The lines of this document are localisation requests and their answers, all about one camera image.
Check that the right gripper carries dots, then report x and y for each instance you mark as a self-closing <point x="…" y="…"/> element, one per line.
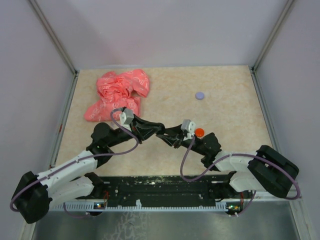
<point x="176" y="131"/>

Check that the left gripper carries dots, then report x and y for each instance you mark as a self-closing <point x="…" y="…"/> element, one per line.
<point x="140" y="127"/>

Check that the orange charging case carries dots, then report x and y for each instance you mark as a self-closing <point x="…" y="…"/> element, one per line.
<point x="199" y="132"/>

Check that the black round charging case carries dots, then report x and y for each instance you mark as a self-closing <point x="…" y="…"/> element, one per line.
<point x="161" y="132"/>

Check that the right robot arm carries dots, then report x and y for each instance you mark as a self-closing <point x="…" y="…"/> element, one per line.
<point x="264" y="170"/>

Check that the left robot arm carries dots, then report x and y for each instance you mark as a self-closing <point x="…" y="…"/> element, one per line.
<point x="37" y="194"/>

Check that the purple round charging case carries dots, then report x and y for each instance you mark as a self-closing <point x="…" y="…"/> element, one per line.
<point x="199" y="95"/>

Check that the crumpled pink cloth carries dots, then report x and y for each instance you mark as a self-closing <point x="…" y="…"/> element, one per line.
<point x="117" y="91"/>

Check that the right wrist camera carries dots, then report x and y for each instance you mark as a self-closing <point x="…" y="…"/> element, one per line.
<point x="188" y="128"/>

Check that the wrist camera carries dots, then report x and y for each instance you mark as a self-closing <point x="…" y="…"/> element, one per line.
<point x="125" y="116"/>
<point x="188" y="128"/>

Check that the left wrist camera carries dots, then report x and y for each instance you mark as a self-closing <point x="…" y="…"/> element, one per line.
<point x="125" y="116"/>

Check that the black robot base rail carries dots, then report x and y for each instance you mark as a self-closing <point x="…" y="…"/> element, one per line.
<point x="166" y="191"/>

